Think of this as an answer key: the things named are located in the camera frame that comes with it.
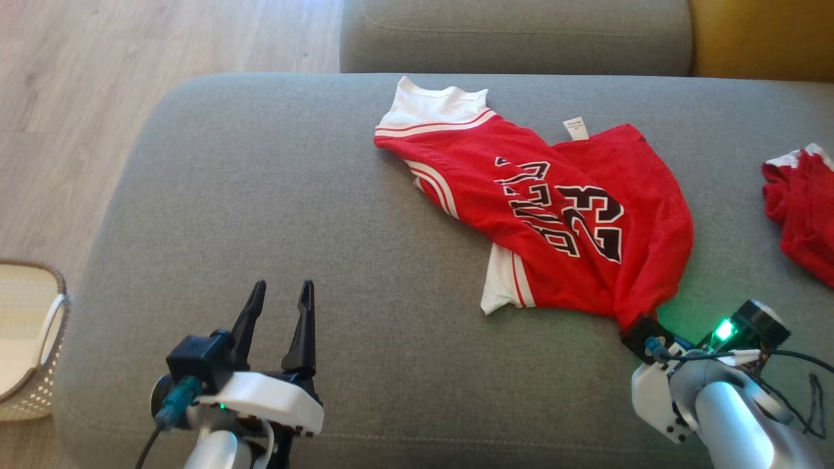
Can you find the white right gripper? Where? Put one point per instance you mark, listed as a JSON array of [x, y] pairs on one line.
[[651, 397]]

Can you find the red jersey with black lettering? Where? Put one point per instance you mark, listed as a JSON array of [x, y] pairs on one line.
[[651, 215]]

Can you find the red garment with white trim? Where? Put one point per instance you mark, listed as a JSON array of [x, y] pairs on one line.
[[801, 208]]

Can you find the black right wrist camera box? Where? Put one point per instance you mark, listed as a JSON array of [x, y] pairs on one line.
[[638, 332]]

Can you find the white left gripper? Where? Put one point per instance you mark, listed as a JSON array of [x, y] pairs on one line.
[[267, 397]]

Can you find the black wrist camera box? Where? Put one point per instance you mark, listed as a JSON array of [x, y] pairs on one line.
[[638, 332], [195, 358]]

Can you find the wide yellow sofa backrest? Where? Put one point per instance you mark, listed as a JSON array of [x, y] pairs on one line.
[[762, 39]]

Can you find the cream perforated laundry basket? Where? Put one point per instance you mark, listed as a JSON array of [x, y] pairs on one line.
[[26, 339]]

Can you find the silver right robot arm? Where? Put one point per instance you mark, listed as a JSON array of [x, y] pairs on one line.
[[736, 423]]

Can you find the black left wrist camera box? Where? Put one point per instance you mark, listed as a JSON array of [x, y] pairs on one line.
[[195, 358]]

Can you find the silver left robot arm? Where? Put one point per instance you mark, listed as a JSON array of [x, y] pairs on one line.
[[218, 453]]

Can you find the grey sofa seat cushion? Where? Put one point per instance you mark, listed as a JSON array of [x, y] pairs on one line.
[[521, 39], [326, 228]]

